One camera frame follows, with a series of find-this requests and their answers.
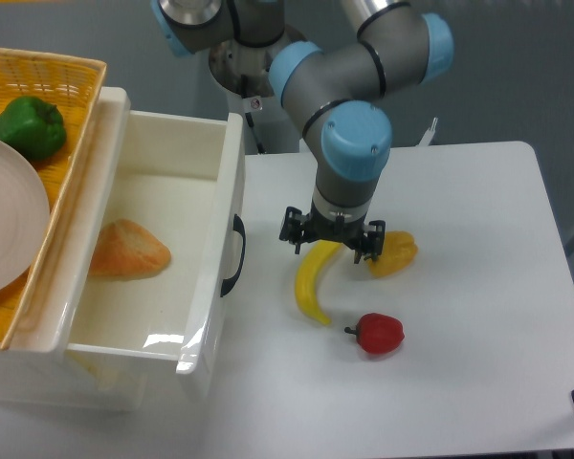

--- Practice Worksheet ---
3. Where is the yellow banana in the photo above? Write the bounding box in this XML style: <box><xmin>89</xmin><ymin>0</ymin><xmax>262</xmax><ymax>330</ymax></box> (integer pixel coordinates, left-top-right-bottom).
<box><xmin>294</xmin><ymin>241</ymin><xmax>342</xmax><ymax>326</ymax></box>

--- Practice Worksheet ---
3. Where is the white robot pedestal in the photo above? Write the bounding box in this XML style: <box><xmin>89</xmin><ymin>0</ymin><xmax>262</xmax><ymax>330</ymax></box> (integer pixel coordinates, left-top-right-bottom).
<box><xmin>209</xmin><ymin>26</ymin><xmax>304</xmax><ymax>154</ymax></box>

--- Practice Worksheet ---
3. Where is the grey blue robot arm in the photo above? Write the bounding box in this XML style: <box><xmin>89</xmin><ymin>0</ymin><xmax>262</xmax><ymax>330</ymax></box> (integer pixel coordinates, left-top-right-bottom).
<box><xmin>151</xmin><ymin>1</ymin><xmax>454</xmax><ymax>259</ymax></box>

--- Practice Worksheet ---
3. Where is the green bell pepper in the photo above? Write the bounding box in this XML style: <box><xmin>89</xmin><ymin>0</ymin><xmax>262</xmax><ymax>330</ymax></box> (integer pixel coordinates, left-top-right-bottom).
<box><xmin>0</xmin><ymin>96</ymin><xmax>67</xmax><ymax>162</ymax></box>

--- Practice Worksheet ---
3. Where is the yellow woven basket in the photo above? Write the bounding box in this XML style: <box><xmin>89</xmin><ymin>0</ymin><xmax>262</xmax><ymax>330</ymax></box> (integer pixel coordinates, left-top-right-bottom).
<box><xmin>0</xmin><ymin>48</ymin><xmax>106</xmax><ymax>350</ymax></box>

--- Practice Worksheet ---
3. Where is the white drawer cabinet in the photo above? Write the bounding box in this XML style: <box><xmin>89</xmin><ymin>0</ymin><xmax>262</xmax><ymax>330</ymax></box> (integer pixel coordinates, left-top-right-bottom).
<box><xmin>0</xmin><ymin>87</ymin><xmax>144</xmax><ymax>411</ymax></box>

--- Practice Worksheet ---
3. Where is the yellow bell pepper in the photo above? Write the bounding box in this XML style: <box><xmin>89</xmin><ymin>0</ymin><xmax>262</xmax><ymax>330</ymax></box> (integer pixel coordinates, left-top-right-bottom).
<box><xmin>366</xmin><ymin>231</ymin><xmax>418</xmax><ymax>278</ymax></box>

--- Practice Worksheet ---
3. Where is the beige plate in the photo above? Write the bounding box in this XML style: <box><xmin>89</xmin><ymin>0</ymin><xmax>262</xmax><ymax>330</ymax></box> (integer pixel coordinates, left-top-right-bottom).
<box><xmin>0</xmin><ymin>142</ymin><xmax>50</xmax><ymax>290</ymax></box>

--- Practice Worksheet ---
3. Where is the white top drawer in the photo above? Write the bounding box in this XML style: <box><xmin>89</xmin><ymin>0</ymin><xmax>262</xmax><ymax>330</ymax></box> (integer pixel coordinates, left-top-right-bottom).
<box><xmin>65</xmin><ymin>110</ymin><xmax>247</xmax><ymax>404</ymax></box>

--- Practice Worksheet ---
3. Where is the orange bread loaf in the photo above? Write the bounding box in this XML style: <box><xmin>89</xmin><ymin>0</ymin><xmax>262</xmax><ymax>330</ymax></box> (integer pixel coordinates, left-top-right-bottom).
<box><xmin>88</xmin><ymin>219</ymin><xmax>171</xmax><ymax>278</ymax></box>

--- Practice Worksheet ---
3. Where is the red bell pepper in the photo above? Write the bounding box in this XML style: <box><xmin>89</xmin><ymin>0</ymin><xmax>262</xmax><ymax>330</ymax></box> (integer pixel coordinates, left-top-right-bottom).
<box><xmin>343</xmin><ymin>313</ymin><xmax>405</xmax><ymax>355</ymax></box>

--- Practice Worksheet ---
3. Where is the white table frame bracket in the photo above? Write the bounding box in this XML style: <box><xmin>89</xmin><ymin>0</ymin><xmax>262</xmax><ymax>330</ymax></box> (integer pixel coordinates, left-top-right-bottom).
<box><xmin>418</xmin><ymin>117</ymin><xmax>438</xmax><ymax>147</ymax></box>

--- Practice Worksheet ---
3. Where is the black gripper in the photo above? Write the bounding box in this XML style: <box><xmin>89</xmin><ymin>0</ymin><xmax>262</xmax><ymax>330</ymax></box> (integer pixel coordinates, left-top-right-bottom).
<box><xmin>279</xmin><ymin>207</ymin><xmax>386</xmax><ymax>264</ymax></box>

